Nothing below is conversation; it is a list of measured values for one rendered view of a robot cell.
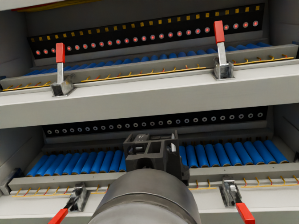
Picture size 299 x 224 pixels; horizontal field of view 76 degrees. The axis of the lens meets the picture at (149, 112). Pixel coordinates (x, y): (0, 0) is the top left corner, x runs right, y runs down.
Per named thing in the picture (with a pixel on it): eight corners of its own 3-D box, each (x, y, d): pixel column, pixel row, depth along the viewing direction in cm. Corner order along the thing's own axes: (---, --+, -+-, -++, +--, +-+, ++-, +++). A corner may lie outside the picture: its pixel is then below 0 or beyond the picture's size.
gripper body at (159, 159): (178, 128, 29) (184, 157, 17) (183, 181, 30) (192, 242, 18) (129, 132, 30) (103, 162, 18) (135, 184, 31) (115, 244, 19)
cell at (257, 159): (251, 147, 42) (265, 169, 36) (242, 148, 42) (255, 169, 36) (252, 140, 41) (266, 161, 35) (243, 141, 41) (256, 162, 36)
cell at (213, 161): (212, 150, 43) (220, 171, 37) (204, 150, 43) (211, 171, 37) (212, 143, 42) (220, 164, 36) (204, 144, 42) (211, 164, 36)
